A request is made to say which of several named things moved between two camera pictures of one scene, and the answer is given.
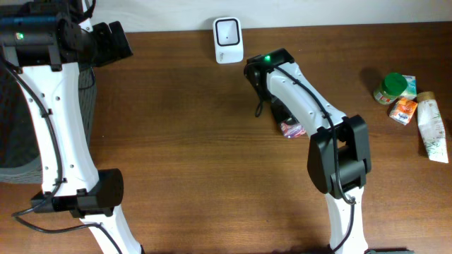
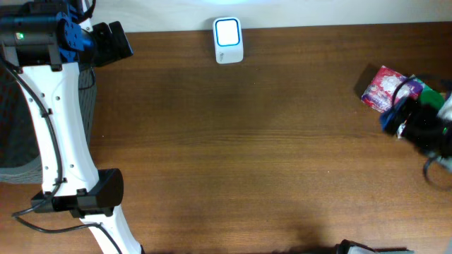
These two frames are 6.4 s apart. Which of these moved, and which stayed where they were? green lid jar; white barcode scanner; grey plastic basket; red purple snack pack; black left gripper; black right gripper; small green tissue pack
Moved: red purple snack pack; black right gripper; small green tissue pack; green lid jar
Stayed: black left gripper; white barcode scanner; grey plastic basket
